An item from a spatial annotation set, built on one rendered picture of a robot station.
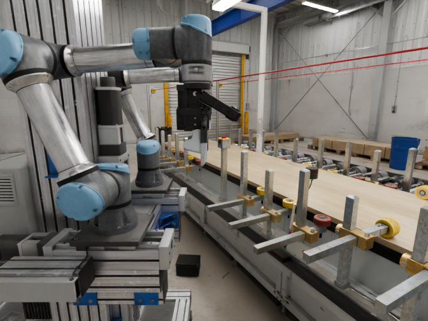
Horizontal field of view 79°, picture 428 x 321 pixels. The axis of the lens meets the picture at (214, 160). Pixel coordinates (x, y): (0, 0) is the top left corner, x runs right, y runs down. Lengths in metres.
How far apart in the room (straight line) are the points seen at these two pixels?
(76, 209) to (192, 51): 0.52
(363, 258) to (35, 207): 1.47
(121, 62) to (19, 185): 0.64
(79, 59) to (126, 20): 8.49
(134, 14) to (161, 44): 8.82
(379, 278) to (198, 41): 1.26
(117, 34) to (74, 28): 8.11
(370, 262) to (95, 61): 1.39
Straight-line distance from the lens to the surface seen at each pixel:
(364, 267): 1.51
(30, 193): 1.26
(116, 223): 0.94
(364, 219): 1.52
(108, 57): 0.87
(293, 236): 1.31
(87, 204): 0.78
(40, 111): 0.83
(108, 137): 1.16
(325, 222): 1.41
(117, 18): 9.34
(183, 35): 0.67
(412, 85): 8.88
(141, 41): 0.70
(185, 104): 0.67
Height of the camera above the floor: 1.47
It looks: 13 degrees down
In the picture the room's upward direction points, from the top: straight up
